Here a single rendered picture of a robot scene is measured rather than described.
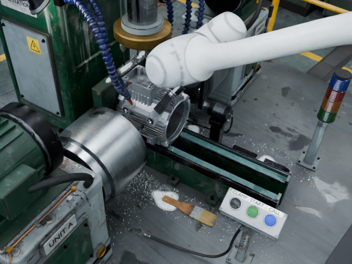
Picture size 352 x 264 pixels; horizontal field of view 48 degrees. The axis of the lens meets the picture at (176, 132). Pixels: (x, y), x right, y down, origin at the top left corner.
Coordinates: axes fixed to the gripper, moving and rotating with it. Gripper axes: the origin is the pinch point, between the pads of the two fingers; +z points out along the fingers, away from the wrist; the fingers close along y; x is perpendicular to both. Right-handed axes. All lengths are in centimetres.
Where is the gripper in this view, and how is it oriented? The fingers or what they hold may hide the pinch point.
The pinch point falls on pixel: (162, 105)
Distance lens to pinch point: 130.2
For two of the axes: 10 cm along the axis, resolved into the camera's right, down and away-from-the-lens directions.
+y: -5.2, 5.6, -6.5
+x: 7.2, 7.0, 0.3
